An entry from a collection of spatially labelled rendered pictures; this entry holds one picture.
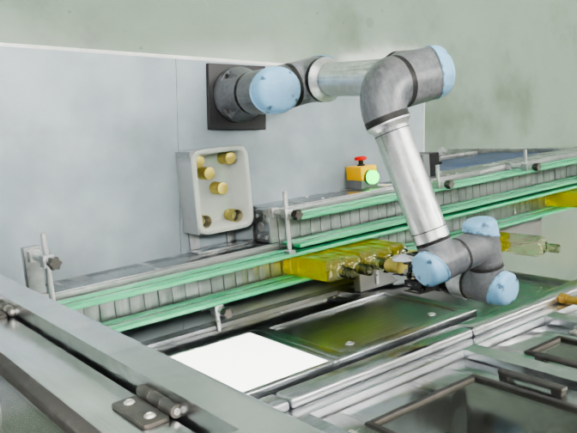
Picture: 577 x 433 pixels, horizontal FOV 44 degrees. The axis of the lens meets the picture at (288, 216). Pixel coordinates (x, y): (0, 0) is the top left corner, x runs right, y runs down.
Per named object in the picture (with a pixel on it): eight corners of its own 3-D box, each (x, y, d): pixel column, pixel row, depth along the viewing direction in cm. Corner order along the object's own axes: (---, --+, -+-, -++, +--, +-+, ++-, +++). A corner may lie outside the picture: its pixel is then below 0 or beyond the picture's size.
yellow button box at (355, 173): (346, 188, 228) (361, 189, 222) (344, 165, 227) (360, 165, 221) (361, 185, 232) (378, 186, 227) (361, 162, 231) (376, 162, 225)
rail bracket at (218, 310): (196, 326, 184) (224, 337, 173) (193, 301, 183) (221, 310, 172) (209, 322, 186) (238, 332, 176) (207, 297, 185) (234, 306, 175)
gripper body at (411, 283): (400, 260, 172) (439, 267, 162) (425, 254, 177) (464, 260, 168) (402, 291, 173) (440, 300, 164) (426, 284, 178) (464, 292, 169)
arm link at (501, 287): (519, 264, 155) (524, 300, 157) (477, 257, 164) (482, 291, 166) (496, 277, 150) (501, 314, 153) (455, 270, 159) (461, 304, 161)
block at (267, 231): (254, 242, 201) (269, 245, 195) (252, 209, 199) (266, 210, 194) (264, 240, 203) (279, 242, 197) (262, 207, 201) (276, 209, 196)
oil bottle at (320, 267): (283, 272, 199) (333, 284, 182) (282, 253, 198) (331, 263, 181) (299, 269, 203) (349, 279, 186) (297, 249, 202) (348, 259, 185)
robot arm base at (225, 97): (213, 65, 194) (230, 62, 186) (261, 69, 202) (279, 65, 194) (214, 121, 195) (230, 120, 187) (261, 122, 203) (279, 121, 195)
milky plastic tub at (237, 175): (184, 233, 194) (200, 236, 187) (175, 150, 190) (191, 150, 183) (237, 222, 204) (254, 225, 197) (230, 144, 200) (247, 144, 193)
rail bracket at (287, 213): (270, 251, 195) (298, 257, 185) (264, 191, 193) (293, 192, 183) (278, 249, 197) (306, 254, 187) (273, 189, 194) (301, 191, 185)
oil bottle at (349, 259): (300, 270, 203) (350, 280, 186) (298, 250, 202) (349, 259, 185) (315, 265, 206) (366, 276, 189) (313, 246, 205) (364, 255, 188)
